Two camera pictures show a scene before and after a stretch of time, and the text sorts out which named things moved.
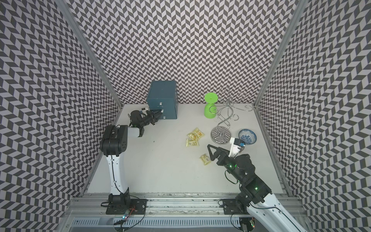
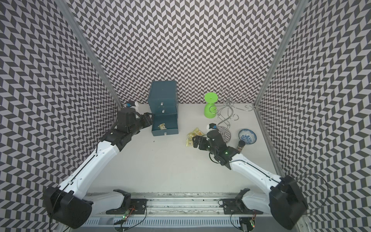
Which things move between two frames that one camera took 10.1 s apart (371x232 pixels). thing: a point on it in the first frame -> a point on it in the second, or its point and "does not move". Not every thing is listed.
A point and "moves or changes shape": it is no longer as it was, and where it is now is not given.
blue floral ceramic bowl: x=248 y=136 does not move
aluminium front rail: x=167 y=214 does not move
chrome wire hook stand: x=222 y=134 does not move
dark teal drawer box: x=163 y=95 moves or changes shape
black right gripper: x=222 y=152 -> x=203 y=140
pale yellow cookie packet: x=205 y=159 -> x=162 y=126
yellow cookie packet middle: x=192 y=136 does not move
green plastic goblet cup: x=210 y=109 does not move
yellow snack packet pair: x=198 y=133 does not move
